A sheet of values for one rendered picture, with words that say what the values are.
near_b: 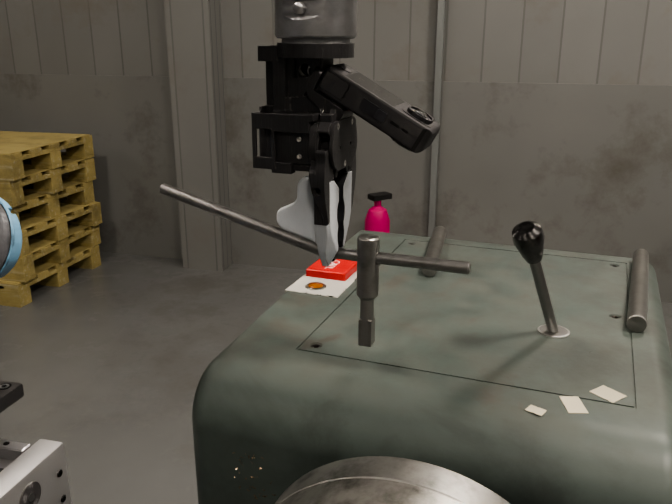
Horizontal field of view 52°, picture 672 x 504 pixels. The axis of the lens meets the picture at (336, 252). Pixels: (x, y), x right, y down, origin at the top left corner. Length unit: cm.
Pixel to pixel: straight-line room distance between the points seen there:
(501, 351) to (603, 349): 11
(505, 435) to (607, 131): 380
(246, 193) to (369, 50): 128
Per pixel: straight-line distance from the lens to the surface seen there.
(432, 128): 63
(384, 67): 441
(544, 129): 435
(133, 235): 529
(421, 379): 71
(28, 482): 88
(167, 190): 75
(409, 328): 82
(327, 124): 63
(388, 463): 62
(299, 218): 66
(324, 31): 62
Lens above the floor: 159
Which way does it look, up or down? 18 degrees down
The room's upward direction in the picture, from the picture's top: straight up
